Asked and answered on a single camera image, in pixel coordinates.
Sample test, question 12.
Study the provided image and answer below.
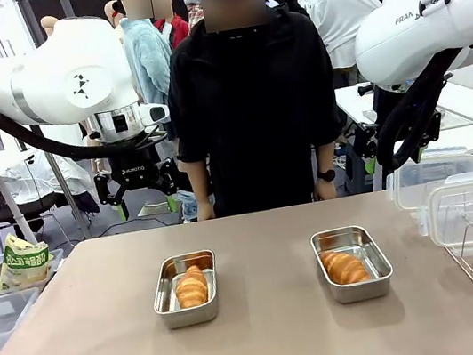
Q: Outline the black left arm cable sleeve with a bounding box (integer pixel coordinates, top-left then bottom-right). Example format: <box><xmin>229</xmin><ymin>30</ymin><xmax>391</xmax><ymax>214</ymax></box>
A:
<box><xmin>0</xmin><ymin>63</ymin><xmax>171</xmax><ymax>174</ymax></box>

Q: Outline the person's right forearm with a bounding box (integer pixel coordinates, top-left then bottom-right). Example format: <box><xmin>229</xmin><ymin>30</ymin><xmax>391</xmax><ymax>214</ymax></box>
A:
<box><xmin>185</xmin><ymin>157</ymin><xmax>215</xmax><ymax>207</ymax></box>

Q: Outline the golden croissant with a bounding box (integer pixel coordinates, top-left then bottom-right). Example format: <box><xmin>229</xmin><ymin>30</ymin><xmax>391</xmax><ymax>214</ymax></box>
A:
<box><xmin>171</xmin><ymin>262</ymin><xmax>212</xmax><ymax>311</ymax></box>
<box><xmin>317</xmin><ymin>245</ymin><xmax>373</xmax><ymax>290</ymax></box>

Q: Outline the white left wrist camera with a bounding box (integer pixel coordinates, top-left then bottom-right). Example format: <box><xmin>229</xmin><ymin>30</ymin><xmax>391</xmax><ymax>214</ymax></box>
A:
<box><xmin>137</xmin><ymin>100</ymin><xmax>173</xmax><ymax>129</ymax></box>

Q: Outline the grey plastic stool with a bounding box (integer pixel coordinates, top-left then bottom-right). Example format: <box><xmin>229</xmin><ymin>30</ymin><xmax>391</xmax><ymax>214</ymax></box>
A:
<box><xmin>340</xmin><ymin>138</ymin><xmax>377</xmax><ymax>196</ymax></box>

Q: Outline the black office chair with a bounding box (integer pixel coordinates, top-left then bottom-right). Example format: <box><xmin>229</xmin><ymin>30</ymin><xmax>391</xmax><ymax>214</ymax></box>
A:
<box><xmin>0</xmin><ymin>178</ymin><xmax>67</xmax><ymax>244</ymax></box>

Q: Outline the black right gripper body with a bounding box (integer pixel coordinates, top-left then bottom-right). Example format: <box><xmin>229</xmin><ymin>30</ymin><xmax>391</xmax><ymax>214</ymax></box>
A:
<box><xmin>394</xmin><ymin>91</ymin><xmax>437</xmax><ymax>141</ymax></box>

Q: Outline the person's left hand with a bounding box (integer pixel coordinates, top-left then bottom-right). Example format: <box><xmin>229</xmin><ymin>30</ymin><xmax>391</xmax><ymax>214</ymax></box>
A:
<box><xmin>311</xmin><ymin>177</ymin><xmax>341</xmax><ymax>204</ymax></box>

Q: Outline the mannequin in white shirt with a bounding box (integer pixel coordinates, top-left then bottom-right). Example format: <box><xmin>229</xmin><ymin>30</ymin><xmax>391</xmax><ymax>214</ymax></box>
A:
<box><xmin>306</xmin><ymin>0</ymin><xmax>396</xmax><ymax>92</ymax></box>

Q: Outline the mannequin in beige shirt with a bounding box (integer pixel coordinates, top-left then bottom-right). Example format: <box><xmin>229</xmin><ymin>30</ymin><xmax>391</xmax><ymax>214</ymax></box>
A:
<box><xmin>102</xmin><ymin>0</ymin><xmax>126</xmax><ymax>33</ymax></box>

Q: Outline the black wrist watch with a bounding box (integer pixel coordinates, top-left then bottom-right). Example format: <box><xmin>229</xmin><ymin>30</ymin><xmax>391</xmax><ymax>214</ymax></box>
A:
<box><xmin>316</xmin><ymin>167</ymin><xmax>338</xmax><ymax>184</ymax></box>

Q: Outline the blue cloth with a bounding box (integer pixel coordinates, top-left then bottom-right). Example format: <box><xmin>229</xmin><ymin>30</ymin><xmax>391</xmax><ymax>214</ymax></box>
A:
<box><xmin>175</xmin><ymin>187</ymin><xmax>202</xmax><ymax>224</ymax></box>

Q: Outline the person's right hand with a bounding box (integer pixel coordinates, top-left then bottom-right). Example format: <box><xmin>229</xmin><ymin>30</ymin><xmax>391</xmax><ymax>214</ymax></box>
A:
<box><xmin>195</xmin><ymin>198</ymin><xmax>219</xmax><ymax>222</ymax></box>

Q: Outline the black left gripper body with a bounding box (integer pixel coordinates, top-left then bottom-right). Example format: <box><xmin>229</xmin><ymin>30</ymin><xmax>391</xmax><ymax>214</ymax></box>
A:
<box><xmin>106</xmin><ymin>147</ymin><xmax>165</xmax><ymax>193</ymax></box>

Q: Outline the mannequin in red jacket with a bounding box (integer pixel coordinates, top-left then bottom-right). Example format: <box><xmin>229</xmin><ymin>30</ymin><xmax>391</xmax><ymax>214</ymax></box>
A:
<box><xmin>149</xmin><ymin>0</ymin><xmax>194</xmax><ymax>52</ymax></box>

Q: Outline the rectangular stainless steel container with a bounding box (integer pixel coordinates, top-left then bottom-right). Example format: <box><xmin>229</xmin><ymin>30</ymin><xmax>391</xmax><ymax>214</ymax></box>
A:
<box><xmin>309</xmin><ymin>220</ymin><xmax>398</xmax><ymax>309</ymax></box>
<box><xmin>146</xmin><ymin>248</ymin><xmax>226</xmax><ymax>333</ymax></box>

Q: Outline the white cable coil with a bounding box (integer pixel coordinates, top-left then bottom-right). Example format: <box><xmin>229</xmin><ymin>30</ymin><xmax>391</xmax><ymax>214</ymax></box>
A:
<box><xmin>333</xmin><ymin>151</ymin><xmax>352</xmax><ymax>173</ymax></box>

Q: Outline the yellow green snack bag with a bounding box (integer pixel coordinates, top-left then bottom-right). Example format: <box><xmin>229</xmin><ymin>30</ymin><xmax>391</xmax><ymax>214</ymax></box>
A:
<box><xmin>0</xmin><ymin>226</ymin><xmax>59</xmax><ymax>294</ymax></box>

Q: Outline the person's left forearm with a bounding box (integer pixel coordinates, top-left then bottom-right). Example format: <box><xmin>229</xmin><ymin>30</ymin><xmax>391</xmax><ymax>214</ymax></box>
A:
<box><xmin>311</xmin><ymin>141</ymin><xmax>336</xmax><ymax>173</ymax></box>

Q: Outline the silver white cloth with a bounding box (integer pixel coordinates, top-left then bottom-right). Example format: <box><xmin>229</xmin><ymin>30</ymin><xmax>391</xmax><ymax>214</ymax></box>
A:
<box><xmin>1</xmin><ymin>145</ymin><xmax>92</xmax><ymax>211</ymax></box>

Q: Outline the mannequin in dark red top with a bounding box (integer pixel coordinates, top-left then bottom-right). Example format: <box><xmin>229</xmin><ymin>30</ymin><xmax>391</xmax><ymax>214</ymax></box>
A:
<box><xmin>38</xmin><ymin>14</ymin><xmax>63</xmax><ymax>39</ymax></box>

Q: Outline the mannequin in light blue jacket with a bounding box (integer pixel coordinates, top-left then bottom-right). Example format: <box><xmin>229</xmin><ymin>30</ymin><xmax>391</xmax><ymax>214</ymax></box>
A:
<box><xmin>116</xmin><ymin>0</ymin><xmax>187</xmax><ymax>145</ymax></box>

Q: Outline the person in black jacket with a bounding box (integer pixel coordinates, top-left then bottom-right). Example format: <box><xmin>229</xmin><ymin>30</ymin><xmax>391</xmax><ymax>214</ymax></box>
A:
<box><xmin>154</xmin><ymin>0</ymin><xmax>354</xmax><ymax>224</ymax></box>

